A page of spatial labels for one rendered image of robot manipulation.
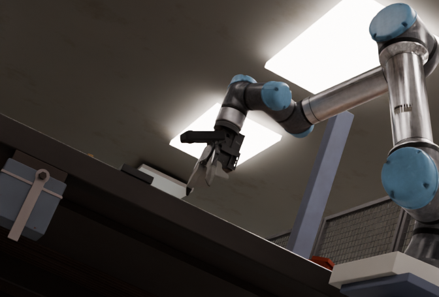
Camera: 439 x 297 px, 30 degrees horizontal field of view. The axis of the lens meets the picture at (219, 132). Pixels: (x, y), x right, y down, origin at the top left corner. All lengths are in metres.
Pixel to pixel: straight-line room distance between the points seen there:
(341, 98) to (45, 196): 0.84
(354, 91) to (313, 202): 2.14
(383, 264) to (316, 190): 2.55
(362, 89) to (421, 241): 0.49
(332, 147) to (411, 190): 2.67
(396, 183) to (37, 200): 0.75
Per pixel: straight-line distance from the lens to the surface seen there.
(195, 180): 2.16
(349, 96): 2.14
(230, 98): 2.18
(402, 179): 1.72
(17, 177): 1.74
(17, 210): 1.73
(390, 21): 1.96
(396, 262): 1.69
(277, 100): 2.10
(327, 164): 4.32
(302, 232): 4.17
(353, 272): 1.82
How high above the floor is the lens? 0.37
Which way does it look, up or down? 23 degrees up
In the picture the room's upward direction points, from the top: 21 degrees clockwise
